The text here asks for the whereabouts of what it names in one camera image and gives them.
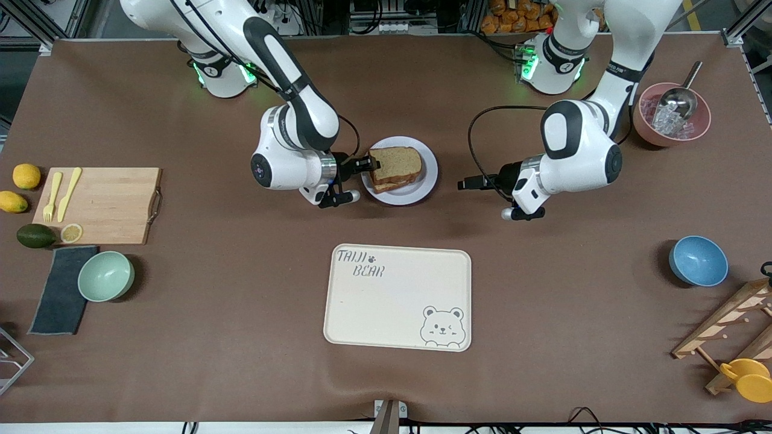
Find black floor cables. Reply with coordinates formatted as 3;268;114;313
567;407;772;434

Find oval yellow lemon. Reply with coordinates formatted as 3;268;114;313
0;190;29;214

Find wooden cutting board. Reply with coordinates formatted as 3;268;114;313
32;167;163;245

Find aluminium frame profile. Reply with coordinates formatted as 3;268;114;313
12;0;91;56
721;0;772;48

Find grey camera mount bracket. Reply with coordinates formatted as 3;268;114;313
369;399;408;434

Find yellow plastic knife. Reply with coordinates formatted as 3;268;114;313
57;167;83;223

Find dark grey cloth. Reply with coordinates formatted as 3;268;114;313
28;245;100;336

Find wooden rack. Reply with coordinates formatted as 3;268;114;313
671;278;772;397

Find orange bread rolls bag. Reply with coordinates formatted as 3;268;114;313
481;0;555;34

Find mint green bowl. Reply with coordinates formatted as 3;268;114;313
77;251;135;303

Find white round plate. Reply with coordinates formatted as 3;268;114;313
361;136;438;206

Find cream bear print tray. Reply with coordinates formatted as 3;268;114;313
323;244;472;353

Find clear ice cubes pile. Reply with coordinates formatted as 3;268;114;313
641;96;694;138

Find blue bowl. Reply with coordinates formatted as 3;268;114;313
668;235;729;288

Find green avocado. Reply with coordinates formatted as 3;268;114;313
16;224;57;249

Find white power strip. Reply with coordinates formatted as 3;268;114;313
259;0;302;37

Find metal wire basket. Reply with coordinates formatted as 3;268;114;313
0;325;35;397

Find pink bowl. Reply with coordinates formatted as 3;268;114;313
633;82;712;148

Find round yellow lemon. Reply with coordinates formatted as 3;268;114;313
13;163;42;190

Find yellow cup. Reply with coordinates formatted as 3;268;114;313
720;358;772;403

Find metal scoop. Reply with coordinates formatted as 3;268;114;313
653;60;704;121

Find yellow plastic fork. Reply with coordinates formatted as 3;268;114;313
42;171;63;223

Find brown bread slice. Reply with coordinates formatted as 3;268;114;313
369;146;423;186
374;175;423;195

